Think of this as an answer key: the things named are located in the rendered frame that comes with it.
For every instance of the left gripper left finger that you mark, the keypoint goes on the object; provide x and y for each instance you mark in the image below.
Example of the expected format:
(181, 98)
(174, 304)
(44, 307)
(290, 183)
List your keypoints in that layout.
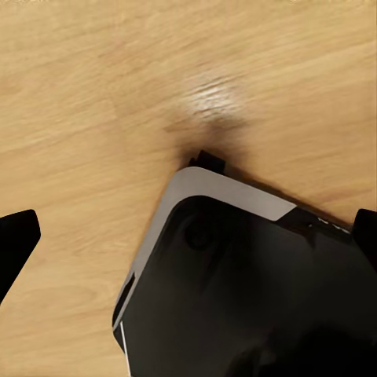
(19, 234)

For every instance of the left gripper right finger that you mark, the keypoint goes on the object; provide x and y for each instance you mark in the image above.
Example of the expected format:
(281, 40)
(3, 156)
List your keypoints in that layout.
(365, 234)

